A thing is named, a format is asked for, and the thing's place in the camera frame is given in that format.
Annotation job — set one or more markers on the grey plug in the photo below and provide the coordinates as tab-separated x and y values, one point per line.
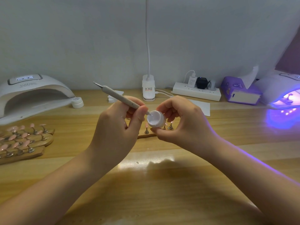
212	85

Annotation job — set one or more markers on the white power strip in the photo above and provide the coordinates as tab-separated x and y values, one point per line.
197	91

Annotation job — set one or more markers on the white tissue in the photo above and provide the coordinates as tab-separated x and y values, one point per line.
251	77

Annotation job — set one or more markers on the wooden nail holder strip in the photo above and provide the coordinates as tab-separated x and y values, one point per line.
145	135

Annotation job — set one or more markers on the black plug adapter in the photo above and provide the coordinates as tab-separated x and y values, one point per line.
202	83

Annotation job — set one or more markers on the stack of white cotton pads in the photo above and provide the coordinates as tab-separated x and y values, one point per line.
112	98

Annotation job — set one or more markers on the small closed white jar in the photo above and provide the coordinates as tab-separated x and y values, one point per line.
77	102

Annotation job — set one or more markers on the wooden stands with pink nails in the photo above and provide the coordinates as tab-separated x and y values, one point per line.
23	143

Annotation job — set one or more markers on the person's left hand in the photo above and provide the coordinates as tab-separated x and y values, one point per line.
112	136

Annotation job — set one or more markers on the white paper sheet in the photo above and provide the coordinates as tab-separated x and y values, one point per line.
202	107

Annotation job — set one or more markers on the person's right hand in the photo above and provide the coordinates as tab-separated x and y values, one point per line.
187	128

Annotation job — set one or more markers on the white nail lamp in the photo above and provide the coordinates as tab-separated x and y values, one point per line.
276	86
32	91

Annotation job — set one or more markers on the purple tissue box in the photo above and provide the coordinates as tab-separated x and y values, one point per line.
233	90

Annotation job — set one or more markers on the white gel jar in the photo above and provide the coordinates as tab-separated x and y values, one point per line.
156	119

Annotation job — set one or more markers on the white charger plug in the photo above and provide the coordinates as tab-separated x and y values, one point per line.
192	81

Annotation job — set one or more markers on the brown wooden board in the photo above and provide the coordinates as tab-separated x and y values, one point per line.
290	56

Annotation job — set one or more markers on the person's right forearm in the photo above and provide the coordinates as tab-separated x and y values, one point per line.
260	185

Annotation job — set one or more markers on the grey dotting pen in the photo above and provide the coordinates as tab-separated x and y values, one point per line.
110	91

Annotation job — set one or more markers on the person's left forearm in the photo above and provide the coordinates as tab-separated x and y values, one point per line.
44	196

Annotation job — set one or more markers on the white desk lamp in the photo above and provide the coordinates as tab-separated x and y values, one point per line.
148	89

